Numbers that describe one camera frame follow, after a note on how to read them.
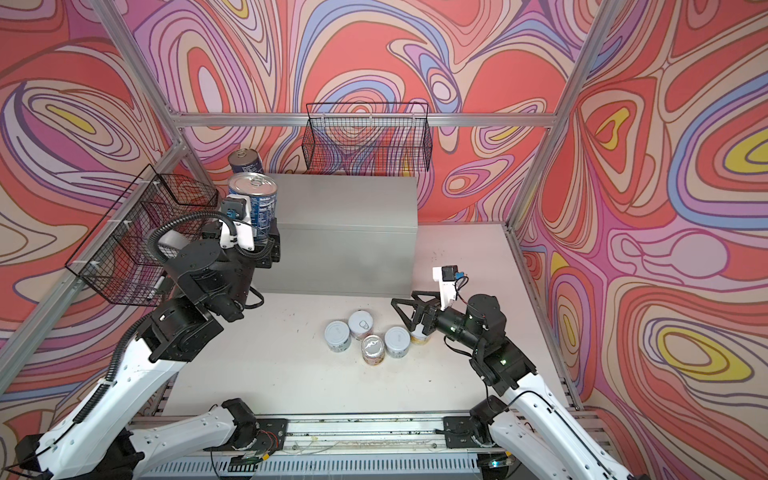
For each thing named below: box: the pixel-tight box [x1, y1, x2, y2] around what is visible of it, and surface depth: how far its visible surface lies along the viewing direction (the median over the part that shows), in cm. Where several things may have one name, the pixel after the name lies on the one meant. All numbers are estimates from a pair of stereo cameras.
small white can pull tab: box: [348, 310, 374, 341], surface depth 88 cm
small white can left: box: [324, 320, 352, 353], surface depth 87 cm
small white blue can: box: [384, 326, 411, 359], surface depth 86 cm
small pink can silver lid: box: [361, 334, 385, 366], surface depth 84 cm
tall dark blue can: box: [228, 148, 265, 174], surface depth 75 cm
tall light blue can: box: [228, 172, 279, 242], surface depth 55 cm
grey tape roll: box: [158, 229, 189, 250], surface depth 75 cm
